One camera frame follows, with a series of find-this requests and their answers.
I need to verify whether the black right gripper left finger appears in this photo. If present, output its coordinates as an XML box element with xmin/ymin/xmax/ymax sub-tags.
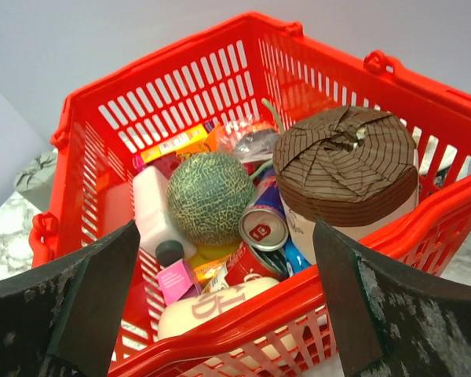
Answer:
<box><xmin>0</xmin><ymin>221</ymin><xmax>140</xmax><ymax>376</ymax></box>

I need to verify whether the clear plastic snack bag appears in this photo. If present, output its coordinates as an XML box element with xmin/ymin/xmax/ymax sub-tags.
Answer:
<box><xmin>214</xmin><ymin>119</ymin><xmax>279</xmax><ymax>163</ymax></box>

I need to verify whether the brown wrapped toilet roll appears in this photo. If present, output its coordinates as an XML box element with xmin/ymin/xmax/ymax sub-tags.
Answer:
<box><xmin>273</xmin><ymin>105</ymin><xmax>418</xmax><ymax>265</ymax></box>

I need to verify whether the red cola can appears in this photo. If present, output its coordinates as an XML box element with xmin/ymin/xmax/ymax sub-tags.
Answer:
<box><xmin>203</xmin><ymin>241</ymin><xmax>289</xmax><ymax>293</ymax></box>

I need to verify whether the orange yellow snack box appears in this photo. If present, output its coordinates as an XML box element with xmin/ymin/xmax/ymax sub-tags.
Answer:
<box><xmin>133</xmin><ymin>120</ymin><xmax>216</xmax><ymax>167</ymax></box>

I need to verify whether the red bull drink can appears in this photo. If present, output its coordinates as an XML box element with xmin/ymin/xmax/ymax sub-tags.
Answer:
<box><xmin>239</xmin><ymin>167</ymin><xmax>289</xmax><ymax>252</ymax></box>

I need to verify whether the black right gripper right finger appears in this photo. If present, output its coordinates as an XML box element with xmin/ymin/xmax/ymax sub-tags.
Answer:
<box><xmin>313</xmin><ymin>220</ymin><xmax>471</xmax><ymax>376</ymax></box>

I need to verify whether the cream soap bar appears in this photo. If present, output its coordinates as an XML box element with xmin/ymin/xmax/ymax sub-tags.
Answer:
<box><xmin>157</xmin><ymin>277</ymin><xmax>279</xmax><ymax>340</ymax></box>

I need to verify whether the white bottle black cap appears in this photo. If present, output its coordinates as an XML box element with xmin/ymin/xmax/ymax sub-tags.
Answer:
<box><xmin>133</xmin><ymin>166</ymin><xmax>197</xmax><ymax>267</ymax></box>

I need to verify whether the green netted melon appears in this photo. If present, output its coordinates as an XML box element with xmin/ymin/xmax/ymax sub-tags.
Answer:
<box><xmin>166</xmin><ymin>152</ymin><xmax>255</xmax><ymax>246</ymax></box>

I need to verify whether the pink small box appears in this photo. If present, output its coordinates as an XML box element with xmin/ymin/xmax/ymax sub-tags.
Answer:
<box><xmin>157</xmin><ymin>260</ymin><xmax>202</xmax><ymax>306</ymax></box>

